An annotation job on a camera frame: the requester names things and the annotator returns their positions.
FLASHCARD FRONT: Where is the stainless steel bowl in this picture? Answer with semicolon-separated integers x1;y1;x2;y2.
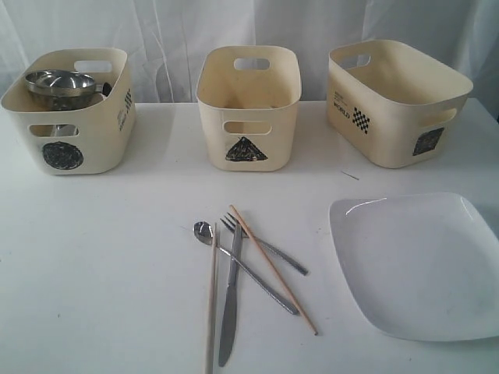
24;69;97;111

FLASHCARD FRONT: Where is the white backdrop curtain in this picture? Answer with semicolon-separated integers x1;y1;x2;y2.
0;0;499;105

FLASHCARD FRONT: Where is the steel spoon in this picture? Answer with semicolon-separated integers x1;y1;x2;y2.
193;221;299;316

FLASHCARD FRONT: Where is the cream bin with square mark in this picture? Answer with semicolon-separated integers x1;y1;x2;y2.
327;40;473;168

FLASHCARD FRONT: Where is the wooden chopstick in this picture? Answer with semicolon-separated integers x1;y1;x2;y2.
204;224;218;374
229;204;319;336

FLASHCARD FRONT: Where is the steel mug with handle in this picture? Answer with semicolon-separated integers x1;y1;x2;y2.
96;82;112;97

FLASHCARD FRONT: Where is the white square plate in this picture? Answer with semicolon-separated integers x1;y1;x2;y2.
329;192;498;342

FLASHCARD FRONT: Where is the cream bin with circle mark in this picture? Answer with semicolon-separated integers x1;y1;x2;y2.
1;48;136;175

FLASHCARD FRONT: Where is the steel table knife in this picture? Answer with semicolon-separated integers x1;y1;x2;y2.
218;224;243;368

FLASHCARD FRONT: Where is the cream bin with triangle mark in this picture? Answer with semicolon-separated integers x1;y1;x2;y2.
196;45;302;171

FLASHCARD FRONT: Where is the steel fork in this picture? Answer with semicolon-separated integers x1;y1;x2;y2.
220;213;309;276

